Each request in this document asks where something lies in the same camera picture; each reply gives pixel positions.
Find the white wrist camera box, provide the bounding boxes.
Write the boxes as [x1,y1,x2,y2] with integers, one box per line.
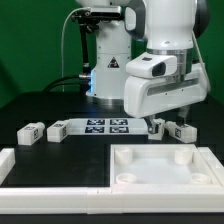
[126,53,177,79]

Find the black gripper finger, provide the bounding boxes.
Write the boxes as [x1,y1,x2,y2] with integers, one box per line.
[176,107,190,127]
[145,117,158,134]

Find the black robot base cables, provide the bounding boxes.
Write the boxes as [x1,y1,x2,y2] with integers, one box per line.
[42,74,92,93]

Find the black camera on stand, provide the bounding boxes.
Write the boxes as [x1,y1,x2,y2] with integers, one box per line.
[71,6,123,80]

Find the white camera cable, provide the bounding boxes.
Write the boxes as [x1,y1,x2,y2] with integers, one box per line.
[60,7,92,93]

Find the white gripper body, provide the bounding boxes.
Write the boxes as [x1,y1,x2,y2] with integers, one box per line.
[124,63,208,118]

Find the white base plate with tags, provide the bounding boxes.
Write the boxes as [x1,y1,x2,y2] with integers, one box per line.
[68,118,148,135]

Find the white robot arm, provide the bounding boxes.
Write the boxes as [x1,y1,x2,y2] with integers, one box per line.
[76,0,210,118]

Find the white U-shaped obstacle fence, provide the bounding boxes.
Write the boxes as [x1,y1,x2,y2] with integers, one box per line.
[0,147,224,214]

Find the white square tabletop panel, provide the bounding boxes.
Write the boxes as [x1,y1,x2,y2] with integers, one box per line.
[110,144,221,186]

